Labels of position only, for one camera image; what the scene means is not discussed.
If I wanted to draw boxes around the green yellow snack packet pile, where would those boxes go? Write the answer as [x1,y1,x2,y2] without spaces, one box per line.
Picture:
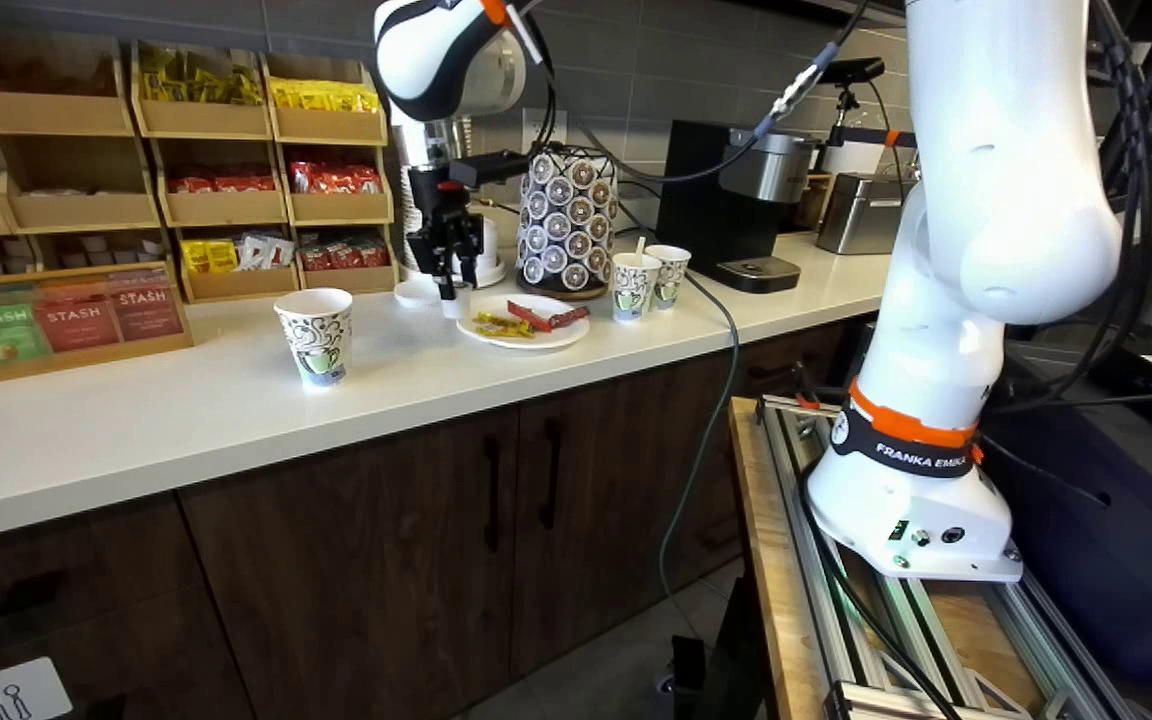
[132,41,269,108]

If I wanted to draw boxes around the red tea box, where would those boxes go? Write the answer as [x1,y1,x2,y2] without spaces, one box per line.
[106,274,187,343]
[30,281,122,356]

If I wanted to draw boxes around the dark blue bin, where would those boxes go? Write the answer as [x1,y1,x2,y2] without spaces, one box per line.
[981,397,1152,697]

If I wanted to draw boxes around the black camera on stand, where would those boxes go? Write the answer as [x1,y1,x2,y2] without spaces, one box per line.
[815,51,890,138]

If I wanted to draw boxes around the black cabinet door handle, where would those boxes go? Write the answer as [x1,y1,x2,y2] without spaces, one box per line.
[534,413,567,532]
[476,434,509,557]

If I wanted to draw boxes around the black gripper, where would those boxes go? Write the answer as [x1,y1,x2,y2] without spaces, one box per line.
[409,155,487,304]

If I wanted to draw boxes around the wooden robot mount table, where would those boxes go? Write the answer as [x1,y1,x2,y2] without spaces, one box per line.
[729,391,1147,720]

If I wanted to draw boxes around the dark wooden counter cabinet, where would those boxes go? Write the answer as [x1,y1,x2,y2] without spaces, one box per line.
[0,311,901,720]

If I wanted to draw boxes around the white paper plate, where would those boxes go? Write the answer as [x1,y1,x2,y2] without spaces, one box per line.
[452,290,596,356]

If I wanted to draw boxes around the red sauce packet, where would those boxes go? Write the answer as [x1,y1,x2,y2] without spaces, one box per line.
[509,296,590,337]

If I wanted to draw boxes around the wooden tea display tray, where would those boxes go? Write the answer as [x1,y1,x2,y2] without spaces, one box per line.
[0,265,196,397]

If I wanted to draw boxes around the black wire coffee pod rack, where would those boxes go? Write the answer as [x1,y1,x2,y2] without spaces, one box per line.
[513,141,625,299]

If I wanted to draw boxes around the black coffee machine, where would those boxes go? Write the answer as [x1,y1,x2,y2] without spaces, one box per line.
[651,116,810,296]

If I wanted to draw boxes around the wooden snack shelf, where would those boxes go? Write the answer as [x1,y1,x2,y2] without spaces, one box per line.
[0,25,398,304]

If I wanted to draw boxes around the yellow green sauce packet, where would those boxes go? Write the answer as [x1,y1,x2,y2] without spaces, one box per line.
[472,307,534,342]

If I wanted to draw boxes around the red snack packet pile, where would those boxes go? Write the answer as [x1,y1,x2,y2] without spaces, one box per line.
[167,163,279,199]
[289,155,389,199]

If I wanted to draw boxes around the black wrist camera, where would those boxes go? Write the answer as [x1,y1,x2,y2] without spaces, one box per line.
[446,147,534,191]

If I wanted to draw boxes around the silver countertop appliance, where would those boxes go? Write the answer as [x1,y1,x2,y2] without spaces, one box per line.
[810,123,921,260]

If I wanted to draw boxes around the patterned white paper cup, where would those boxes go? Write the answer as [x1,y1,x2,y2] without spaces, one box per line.
[608,250,663,329]
[271,286,354,391]
[643,242,697,311]

